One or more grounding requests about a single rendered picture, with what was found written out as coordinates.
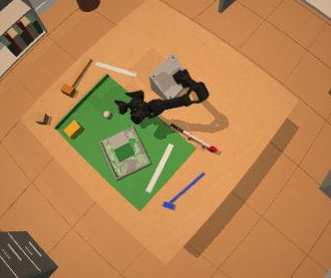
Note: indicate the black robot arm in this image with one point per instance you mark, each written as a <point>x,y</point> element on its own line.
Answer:
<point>157,106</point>

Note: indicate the blue golf putter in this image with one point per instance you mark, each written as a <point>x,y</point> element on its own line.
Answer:
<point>170,205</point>

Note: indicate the green putting mat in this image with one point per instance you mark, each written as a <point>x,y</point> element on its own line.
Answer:
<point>154,135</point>

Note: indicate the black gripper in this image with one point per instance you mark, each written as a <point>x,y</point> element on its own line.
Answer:
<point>137,98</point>

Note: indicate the cream flat bar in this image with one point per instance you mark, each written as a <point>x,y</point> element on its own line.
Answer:
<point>160,168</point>
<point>121,71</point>

